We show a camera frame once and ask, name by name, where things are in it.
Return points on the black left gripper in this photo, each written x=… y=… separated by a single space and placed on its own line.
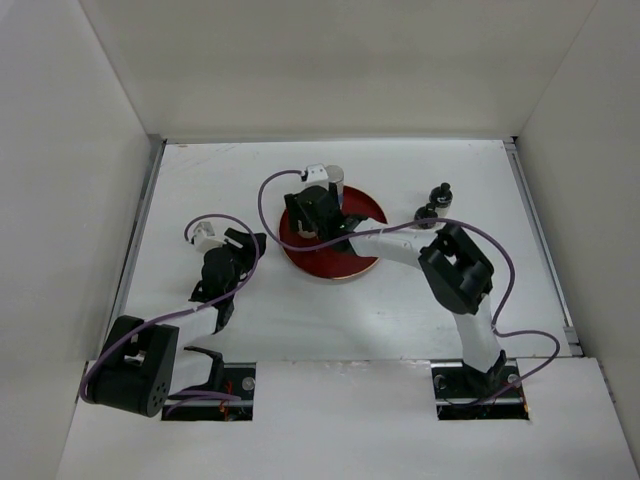
x=247 y=250

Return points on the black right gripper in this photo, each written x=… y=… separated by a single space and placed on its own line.
x=294 y=208

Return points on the tall blue label spice jar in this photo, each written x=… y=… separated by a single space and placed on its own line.
x=336 y=176

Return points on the black cap grinder bottle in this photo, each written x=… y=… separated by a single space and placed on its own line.
x=441 y=196
x=425 y=217

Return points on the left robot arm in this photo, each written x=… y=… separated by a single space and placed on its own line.
x=156 y=367

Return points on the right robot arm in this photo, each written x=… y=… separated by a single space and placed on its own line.
x=458 y=273

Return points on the red round tray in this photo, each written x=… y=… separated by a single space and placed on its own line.
x=327 y=263

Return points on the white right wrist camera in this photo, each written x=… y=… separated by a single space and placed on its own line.
x=315 y=175

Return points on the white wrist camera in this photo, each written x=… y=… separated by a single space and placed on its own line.
x=315 y=175
x=204 y=238

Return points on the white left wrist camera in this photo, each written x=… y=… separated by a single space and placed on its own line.
x=204 y=238

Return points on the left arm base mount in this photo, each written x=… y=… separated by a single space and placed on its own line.
x=228 y=397

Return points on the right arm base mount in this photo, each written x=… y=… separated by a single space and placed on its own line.
x=458 y=399

